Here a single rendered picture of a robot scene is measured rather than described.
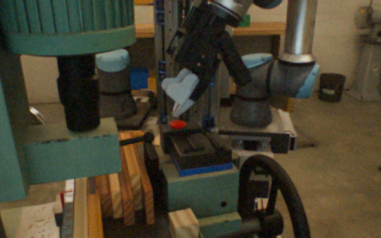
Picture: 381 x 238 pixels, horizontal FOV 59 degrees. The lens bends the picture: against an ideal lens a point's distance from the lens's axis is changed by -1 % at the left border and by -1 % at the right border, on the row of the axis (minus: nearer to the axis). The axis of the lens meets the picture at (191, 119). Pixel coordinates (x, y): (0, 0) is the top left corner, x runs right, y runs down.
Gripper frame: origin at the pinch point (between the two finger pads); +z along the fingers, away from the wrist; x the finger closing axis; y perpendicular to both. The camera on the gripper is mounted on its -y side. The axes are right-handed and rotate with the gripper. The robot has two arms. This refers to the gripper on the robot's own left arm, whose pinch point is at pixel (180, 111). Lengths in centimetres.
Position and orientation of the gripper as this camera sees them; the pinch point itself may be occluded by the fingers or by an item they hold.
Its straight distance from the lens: 65.9
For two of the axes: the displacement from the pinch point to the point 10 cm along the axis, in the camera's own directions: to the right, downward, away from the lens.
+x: 2.8, 3.7, -8.9
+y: -8.3, -3.7, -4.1
